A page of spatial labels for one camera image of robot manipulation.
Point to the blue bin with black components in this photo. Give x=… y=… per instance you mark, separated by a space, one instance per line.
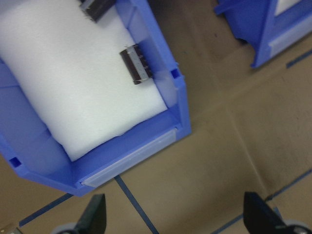
x=146 y=136

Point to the blue bin with buttons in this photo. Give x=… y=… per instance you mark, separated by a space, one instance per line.
x=246 y=22

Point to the white foam pad under components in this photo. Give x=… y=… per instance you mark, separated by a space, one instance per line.
x=73 y=85

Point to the black electronic component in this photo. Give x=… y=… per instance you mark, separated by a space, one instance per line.
x=96 y=8
x=137 y=64

